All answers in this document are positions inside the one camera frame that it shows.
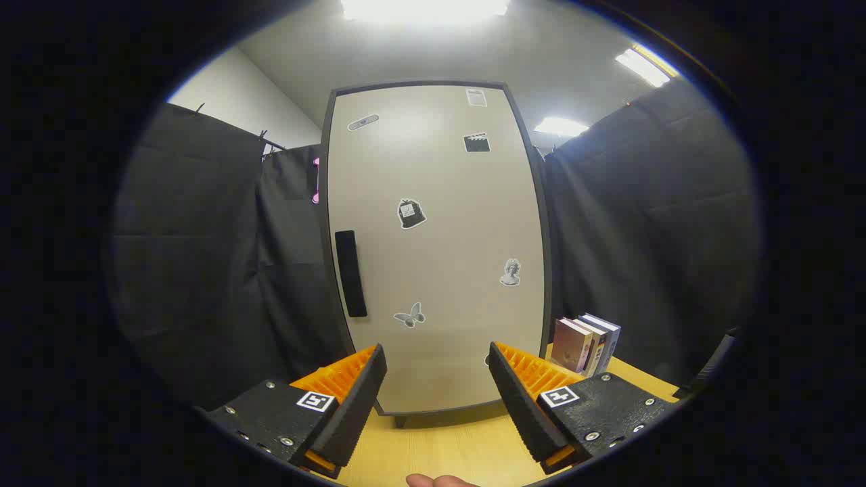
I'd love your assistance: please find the dark grey cabinet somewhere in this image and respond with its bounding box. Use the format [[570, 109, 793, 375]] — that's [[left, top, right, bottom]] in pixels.
[[319, 81, 553, 429]]

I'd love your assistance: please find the black backdrop cloth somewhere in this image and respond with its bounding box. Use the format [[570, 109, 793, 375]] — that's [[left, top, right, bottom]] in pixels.
[[545, 81, 765, 393], [256, 143, 352, 379], [112, 101, 268, 407]]

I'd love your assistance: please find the large bright ceiling light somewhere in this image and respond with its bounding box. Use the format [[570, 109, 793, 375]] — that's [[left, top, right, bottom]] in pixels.
[[340, 0, 509, 24]]

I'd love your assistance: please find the black door handle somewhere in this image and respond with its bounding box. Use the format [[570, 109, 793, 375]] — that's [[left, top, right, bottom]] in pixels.
[[335, 230, 368, 319]]

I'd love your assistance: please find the rectangular ceiling light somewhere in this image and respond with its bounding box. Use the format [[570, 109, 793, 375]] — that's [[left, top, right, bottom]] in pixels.
[[534, 117, 589, 138], [616, 47, 670, 87]]

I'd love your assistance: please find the blue grey spine book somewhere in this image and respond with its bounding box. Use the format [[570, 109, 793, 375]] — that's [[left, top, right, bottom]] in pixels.
[[583, 313, 621, 376]]

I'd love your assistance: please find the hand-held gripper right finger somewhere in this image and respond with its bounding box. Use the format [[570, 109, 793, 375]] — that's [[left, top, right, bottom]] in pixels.
[[488, 342, 679, 476]]

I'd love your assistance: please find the white spine book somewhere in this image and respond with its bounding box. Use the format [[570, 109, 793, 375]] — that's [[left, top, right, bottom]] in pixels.
[[575, 317, 608, 377]]

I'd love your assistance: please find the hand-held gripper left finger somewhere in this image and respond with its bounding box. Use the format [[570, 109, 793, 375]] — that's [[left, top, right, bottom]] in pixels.
[[196, 344, 388, 480]]

